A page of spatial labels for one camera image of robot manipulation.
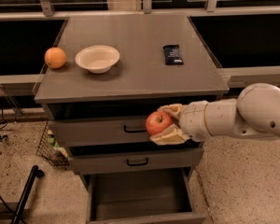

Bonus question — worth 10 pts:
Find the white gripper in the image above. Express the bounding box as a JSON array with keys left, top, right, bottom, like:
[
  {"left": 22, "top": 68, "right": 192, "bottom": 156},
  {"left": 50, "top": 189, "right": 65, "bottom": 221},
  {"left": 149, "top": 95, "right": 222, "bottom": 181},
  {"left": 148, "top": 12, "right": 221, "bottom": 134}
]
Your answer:
[{"left": 150, "top": 101, "right": 212, "bottom": 146}]

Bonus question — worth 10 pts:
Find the red apple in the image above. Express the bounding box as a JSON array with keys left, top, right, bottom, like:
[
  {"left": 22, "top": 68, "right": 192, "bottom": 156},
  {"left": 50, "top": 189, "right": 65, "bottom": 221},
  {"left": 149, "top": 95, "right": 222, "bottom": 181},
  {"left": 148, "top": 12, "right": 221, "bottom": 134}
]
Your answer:
[{"left": 146, "top": 111, "right": 174, "bottom": 135}]

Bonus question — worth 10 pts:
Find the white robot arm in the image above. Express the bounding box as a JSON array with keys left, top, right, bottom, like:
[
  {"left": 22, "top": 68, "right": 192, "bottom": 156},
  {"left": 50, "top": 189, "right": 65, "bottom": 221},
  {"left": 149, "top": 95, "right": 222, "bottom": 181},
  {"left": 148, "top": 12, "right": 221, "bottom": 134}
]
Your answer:
[{"left": 146, "top": 83, "right": 280, "bottom": 146}]

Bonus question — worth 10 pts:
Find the grey middle drawer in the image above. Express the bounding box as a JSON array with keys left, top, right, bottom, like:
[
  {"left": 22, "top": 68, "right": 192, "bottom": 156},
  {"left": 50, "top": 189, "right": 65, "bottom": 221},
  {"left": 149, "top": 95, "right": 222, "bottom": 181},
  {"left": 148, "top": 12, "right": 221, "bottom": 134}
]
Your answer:
[{"left": 69, "top": 147, "right": 203, "bottom": 175}]

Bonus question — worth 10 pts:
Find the grey drawer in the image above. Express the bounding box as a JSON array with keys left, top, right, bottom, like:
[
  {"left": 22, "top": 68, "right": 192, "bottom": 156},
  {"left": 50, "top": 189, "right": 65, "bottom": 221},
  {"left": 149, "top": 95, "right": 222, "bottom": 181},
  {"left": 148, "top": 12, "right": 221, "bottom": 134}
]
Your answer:
[
  {"left": 48, "top": 110, "right": 220, "bottom": 147},
  {"left": 86, "top": 168, "right": 206, "bottom": 224},
  {"left": 69, "top": 147, "right": 203, "bottom": 175}
]

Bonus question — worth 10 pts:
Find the grey bottom drawer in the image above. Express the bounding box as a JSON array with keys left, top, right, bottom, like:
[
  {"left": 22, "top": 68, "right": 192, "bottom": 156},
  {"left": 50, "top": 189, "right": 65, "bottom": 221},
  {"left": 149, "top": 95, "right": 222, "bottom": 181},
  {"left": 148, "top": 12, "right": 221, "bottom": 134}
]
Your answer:
[{"left": 86, "top": 168, "right": 206, "bottom": 224}]

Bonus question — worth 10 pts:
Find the grey drawer cabinet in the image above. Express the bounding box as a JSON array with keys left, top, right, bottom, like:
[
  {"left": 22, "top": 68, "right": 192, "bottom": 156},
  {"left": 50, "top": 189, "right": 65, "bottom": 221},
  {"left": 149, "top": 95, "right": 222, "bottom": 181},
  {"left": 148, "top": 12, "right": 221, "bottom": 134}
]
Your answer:
[{"left": 34, "top": 13, "right": 231, "bottom": 175}]

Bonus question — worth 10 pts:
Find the grey top drawer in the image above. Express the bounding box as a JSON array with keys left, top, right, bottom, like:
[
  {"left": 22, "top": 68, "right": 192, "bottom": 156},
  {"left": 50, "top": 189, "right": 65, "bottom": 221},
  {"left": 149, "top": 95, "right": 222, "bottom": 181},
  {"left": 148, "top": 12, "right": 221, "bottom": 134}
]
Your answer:
[{"left": 48, "top": 110, "right": 220, "bottom": 147}]

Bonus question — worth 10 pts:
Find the dark blue snack bar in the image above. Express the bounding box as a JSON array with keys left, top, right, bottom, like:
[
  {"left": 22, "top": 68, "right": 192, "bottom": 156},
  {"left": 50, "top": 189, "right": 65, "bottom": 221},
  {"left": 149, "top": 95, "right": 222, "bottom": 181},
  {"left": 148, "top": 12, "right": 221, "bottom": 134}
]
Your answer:
[{"left": 163, "top": 45, "right": 184, "bottom": 65}]

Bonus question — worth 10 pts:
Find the white bowl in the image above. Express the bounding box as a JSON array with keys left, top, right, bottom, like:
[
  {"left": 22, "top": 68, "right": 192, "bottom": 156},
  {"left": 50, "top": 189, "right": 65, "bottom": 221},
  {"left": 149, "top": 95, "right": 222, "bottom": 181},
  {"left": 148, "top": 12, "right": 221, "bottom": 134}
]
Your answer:
[{"left": 76, "top": 45, "right": 120, "bottom": 74}]

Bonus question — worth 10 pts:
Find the orange fruit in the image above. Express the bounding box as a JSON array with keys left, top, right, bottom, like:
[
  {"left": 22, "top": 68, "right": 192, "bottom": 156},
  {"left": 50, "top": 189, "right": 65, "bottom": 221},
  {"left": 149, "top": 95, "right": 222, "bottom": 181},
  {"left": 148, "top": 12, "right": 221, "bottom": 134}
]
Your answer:
[{"left": 44, "top": 48, "right": 66, "bottom": 69}]

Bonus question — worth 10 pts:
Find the black pole stand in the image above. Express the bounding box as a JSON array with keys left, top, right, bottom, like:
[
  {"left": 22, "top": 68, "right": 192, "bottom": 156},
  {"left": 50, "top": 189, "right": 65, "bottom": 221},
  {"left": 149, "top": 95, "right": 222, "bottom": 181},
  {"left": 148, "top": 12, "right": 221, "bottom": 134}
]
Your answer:
[{"left": 10, "top": 165, "right": 44, "bottom": 224}]

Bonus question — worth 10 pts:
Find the black wire basket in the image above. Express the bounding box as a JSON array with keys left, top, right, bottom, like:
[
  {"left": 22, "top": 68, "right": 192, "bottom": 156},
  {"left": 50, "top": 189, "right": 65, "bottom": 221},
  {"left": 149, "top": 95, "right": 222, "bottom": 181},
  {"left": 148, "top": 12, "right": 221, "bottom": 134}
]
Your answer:
[{"left": 36, "top": 123, "right": 69, "bottom": 167}]

